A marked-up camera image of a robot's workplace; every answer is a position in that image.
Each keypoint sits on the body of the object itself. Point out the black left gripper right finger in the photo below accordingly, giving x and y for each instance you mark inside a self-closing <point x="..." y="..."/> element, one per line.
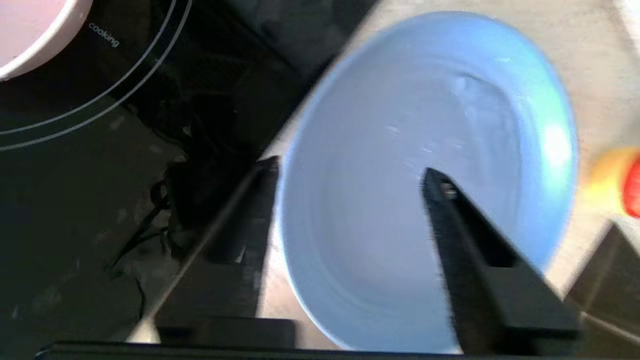
<point x="500" y="300"/>

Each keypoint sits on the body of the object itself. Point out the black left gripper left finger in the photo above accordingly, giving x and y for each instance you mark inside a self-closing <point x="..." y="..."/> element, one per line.
<point x="235" y="280"/>

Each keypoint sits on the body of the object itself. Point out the blue grey plate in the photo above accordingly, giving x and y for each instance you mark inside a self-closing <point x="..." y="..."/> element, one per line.
<point x="400" y="225"/>

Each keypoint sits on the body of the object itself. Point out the orange dish soap bottle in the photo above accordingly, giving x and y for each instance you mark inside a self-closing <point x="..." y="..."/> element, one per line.
<point x="615" y="185"/>

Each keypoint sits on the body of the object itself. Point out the pale pink bowl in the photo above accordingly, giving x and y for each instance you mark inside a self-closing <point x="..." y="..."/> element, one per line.
<point x="25" y="30"/>

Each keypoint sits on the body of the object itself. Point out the black induction cooktop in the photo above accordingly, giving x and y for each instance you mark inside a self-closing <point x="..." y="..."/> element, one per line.
<point x="100" y="175"/>

